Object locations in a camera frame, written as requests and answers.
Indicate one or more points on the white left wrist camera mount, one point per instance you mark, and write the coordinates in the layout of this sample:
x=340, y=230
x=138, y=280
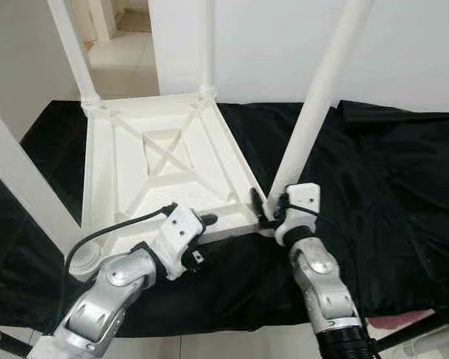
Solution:
x=176, y=235

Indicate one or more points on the pink object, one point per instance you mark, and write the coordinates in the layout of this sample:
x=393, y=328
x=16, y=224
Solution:
x=400, y=319

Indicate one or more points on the black cloth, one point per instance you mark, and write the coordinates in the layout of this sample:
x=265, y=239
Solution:
x=404, y=209

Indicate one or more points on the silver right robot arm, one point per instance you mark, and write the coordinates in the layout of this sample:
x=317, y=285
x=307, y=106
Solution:
x=322, y=288

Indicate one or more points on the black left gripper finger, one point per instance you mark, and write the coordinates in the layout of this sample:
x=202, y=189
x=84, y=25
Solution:
x=208, y=219

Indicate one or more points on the white plastic table leg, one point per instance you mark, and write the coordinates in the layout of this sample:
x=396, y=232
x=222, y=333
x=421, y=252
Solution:
x=208, y=45
x=322, y=82
x=22, y=179
x=75, y=52

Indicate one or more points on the white plastic table top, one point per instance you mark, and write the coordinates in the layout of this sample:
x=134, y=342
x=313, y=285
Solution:
x=135, y=179

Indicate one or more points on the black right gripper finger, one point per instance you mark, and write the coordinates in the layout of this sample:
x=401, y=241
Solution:
x=258, y=206

